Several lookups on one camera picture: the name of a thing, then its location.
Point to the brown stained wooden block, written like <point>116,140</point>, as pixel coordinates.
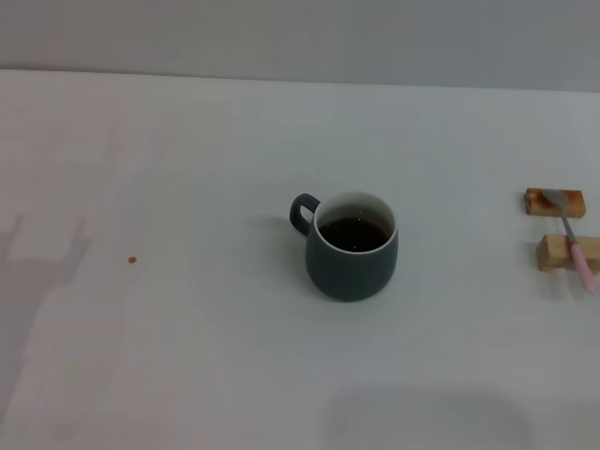
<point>574,206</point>

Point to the dark grey ceramic mug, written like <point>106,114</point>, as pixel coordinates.
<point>349,276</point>

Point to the dark coffee liquid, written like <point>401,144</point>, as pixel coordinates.
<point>354,234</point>

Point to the plain light wooden block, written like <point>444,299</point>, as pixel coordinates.
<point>553,253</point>

